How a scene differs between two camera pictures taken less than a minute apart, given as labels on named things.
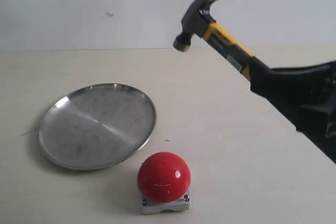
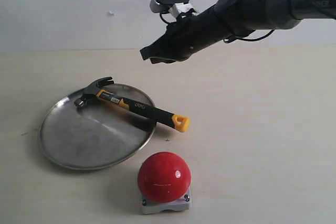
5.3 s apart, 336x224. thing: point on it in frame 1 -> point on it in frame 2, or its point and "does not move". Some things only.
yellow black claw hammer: [197, 22] -> [92, 92]
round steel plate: [96, 125] does not move
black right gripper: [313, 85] -> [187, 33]
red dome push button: [164, 180] does not move
